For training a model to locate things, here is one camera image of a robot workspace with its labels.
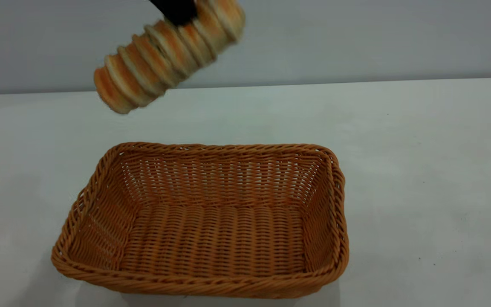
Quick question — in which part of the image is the orange woven wicker basket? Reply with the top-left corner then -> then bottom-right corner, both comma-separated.
52,142 -> 350,299

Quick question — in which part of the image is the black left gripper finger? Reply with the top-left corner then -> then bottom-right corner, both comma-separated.
149,0 -> 198,26

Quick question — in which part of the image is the striped long bread roll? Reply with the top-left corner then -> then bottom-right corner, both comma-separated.
93,0 -> 246,115

